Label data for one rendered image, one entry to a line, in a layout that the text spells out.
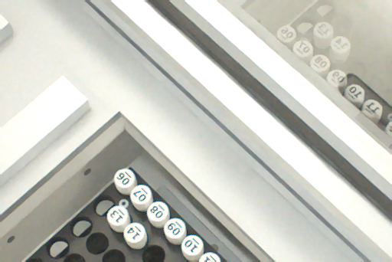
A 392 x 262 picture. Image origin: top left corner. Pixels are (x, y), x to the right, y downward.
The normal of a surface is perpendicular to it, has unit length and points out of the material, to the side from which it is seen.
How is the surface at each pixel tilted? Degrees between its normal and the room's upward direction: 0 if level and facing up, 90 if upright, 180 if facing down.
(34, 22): 0
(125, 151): 90
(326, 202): 45
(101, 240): 0
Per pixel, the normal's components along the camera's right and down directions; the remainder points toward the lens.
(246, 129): -0.51, 0.18
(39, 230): 0.70, 0.65
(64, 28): -0.01, -0.39
